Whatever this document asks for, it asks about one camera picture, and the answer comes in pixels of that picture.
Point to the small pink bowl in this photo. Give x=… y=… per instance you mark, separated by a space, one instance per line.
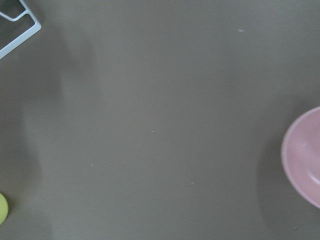
x=300 y=155

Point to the yellow plastic cup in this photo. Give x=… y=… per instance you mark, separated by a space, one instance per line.
x=4 y=208

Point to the white wire cup rack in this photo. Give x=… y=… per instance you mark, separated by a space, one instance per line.
x=18 y=23

